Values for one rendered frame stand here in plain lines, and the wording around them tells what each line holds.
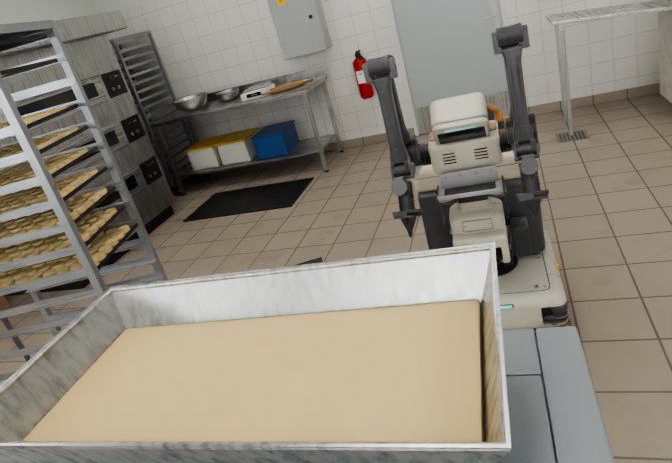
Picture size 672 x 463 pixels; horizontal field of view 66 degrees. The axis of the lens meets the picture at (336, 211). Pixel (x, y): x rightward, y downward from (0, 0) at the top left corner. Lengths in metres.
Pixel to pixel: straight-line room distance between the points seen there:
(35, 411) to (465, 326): 0.51
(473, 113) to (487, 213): 0.44
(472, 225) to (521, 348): 1.58
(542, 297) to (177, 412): 1.93
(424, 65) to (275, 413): 5.33
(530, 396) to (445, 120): 1.51
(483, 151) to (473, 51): 3.63
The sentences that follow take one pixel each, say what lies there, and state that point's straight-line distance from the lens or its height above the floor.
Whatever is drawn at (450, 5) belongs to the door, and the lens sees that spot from 5.65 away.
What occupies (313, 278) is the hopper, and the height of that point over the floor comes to 1.30.
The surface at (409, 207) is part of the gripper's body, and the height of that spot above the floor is 0.87.
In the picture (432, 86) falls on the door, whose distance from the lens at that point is 5.79.
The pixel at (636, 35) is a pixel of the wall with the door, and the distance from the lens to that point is 5.80.
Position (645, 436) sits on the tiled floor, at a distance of 2.22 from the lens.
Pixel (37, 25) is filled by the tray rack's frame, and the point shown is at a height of 1.80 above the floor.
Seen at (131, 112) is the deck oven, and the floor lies 1.12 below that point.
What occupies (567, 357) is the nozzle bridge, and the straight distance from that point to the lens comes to 0.68.
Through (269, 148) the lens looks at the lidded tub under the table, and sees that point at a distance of 5.70.
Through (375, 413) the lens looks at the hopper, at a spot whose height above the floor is 1.27.
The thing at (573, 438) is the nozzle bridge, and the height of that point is 1.18.
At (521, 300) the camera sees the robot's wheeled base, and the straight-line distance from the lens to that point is 2.38.
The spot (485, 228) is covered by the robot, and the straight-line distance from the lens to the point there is 2.26.
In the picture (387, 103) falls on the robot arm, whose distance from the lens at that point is 1.84.
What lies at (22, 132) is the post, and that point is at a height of 1.49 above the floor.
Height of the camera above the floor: 1.62
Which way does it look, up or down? 22 degrees down
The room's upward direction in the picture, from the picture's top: 16 degrees counter-clockwise
